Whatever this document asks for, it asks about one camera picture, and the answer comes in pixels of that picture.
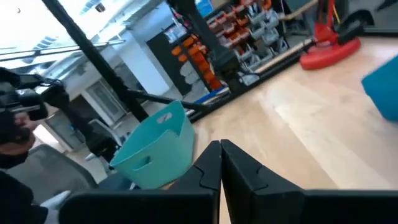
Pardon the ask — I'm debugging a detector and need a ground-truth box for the parts drawer rack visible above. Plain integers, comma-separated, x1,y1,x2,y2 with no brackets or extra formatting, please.
164,0,293,94

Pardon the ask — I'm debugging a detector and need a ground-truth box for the blue plastic bin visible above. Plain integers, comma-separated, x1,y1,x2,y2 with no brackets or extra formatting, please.
361,55,398,123

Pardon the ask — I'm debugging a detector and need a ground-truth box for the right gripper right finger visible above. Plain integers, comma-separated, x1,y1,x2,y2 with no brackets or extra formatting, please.
220,139,398,224

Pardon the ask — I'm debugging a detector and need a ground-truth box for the teal plastic bin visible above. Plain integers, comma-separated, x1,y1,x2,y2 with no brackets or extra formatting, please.
109,100,196,190

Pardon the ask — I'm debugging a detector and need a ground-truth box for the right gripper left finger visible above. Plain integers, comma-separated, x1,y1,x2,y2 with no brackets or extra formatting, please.
58,139,223,224

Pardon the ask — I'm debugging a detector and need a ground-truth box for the person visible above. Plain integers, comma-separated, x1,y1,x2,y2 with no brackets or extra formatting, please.
0,111,49,224

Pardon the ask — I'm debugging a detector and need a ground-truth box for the red desk lamp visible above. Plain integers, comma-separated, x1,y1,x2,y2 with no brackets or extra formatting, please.
299,0,362,71

